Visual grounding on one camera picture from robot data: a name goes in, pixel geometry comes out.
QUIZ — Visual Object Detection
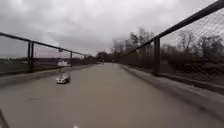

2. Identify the dark chain-link fence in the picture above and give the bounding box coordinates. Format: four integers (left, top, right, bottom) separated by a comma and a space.
116, 0, 224, 88

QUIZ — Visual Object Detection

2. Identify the small white wheeled robot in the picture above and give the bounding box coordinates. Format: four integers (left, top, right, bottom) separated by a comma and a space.
55, 60, 72, 85

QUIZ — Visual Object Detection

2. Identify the dark metal post fence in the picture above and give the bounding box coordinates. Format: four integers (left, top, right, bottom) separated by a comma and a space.
0, 31, 96, 75

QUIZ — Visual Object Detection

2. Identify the grey concrete kerb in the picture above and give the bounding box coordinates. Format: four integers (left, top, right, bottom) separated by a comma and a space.
0, 63, 98, 88
119, 63, 224, 118

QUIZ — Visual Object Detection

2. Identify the row of bare trees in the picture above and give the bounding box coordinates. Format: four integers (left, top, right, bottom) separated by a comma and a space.
95, 27, 224, 66

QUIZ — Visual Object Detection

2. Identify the pale concrete path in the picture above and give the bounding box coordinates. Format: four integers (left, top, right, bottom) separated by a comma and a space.
0, 62, 224, 128

